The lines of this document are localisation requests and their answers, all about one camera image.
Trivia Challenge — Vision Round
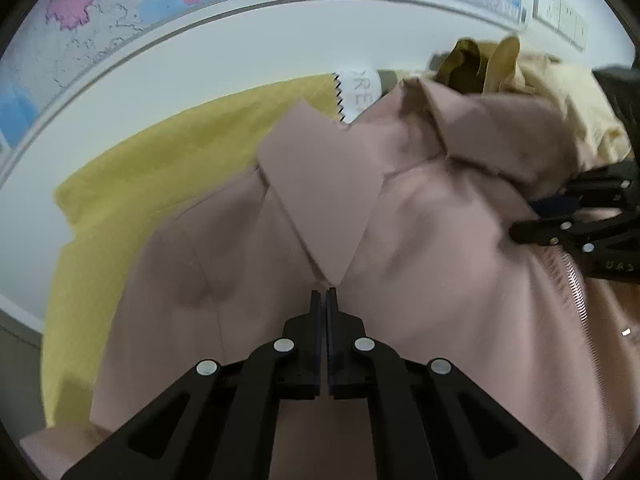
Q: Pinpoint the white wall switch panel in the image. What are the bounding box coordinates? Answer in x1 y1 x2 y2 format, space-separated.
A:
532 0 587 52

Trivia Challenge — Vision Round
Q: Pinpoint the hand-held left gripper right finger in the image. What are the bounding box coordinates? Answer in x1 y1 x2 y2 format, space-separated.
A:
327 288 583 480

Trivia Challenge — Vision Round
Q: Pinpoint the white printed cloth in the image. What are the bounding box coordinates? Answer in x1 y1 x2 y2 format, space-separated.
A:
331 62 416 124

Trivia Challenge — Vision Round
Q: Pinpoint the yellow quilted blanket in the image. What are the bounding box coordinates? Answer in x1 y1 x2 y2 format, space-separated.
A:
42 74 346 428

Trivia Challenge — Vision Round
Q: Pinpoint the cream garment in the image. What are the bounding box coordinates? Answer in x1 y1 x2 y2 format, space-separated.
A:
515 52 632 167

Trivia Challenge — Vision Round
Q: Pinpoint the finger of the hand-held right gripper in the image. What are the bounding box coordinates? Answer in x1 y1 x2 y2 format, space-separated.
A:
509 208 640 257
529 161 640 214

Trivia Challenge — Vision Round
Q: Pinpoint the olive green garment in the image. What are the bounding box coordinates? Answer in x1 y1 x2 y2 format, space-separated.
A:
432 36 523 96

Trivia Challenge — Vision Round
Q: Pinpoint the dark cloth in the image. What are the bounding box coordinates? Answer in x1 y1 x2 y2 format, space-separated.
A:
592 64 640 133

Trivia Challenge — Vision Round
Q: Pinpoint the pink jacket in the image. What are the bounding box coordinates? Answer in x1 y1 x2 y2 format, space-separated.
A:
20 77 640 480

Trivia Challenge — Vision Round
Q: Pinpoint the colourful wall map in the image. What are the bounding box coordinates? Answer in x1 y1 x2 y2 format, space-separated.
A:
0 0 528 156

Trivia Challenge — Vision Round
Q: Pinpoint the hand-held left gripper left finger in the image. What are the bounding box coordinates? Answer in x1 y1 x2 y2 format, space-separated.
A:
62 290 322 480

